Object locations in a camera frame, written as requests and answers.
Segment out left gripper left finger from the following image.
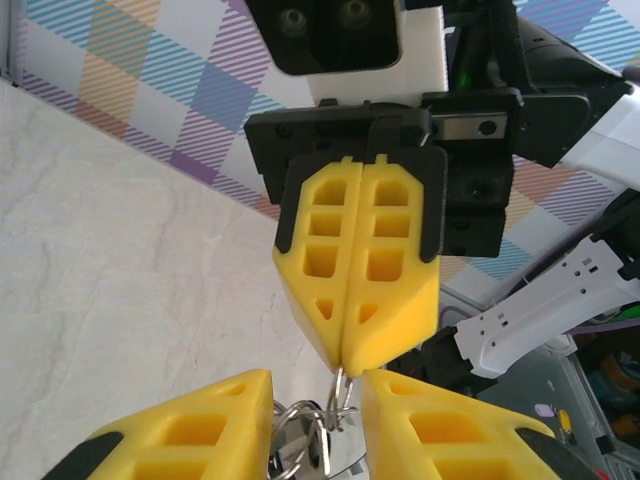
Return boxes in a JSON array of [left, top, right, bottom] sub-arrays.
[[44, 368, 276, 480]]

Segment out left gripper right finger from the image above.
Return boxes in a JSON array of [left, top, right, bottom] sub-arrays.
[[361, 368, 597, 480]]

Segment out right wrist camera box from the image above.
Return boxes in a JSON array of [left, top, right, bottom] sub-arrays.
[[243, 0, 450, 109]]

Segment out aluminium corner post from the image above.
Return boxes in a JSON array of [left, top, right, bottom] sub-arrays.
[[0, 0, 26, 89]]

